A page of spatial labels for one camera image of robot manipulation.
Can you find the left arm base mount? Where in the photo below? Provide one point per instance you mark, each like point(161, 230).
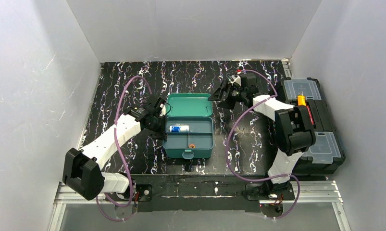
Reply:
point(142, 193)

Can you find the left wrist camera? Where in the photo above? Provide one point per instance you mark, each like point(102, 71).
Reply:
point(163, 110)

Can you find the black tool box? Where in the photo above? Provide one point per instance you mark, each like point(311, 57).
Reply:
point(326, 155)

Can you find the aluminium frame rail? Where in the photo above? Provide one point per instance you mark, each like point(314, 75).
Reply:
point(310, 192)

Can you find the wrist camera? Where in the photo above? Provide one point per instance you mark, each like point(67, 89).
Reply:
point(236, 81)
point(163, 110)

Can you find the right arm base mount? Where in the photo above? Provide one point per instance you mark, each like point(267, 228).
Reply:
point(269, 191)

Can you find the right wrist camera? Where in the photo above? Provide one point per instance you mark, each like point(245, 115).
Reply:
point(236, 81)

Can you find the teal medicine box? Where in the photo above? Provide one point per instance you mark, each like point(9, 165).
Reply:
point(187, 105)

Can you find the teal insert tray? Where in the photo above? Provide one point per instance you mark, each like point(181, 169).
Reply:
point(200, 133)

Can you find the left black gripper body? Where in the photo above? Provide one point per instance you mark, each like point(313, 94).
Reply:
point(159, 117)

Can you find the white ointment tube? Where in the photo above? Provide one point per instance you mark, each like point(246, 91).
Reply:
point(179, 128)

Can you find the orange tool in toolbox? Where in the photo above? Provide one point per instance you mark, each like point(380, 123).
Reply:
point(301, 100)

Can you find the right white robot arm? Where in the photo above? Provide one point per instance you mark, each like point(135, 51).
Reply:
point(294, 130)

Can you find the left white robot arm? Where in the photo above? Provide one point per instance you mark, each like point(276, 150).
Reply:
point(82, 170)

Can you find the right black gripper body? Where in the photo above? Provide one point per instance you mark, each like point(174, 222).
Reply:
point(227, 94)

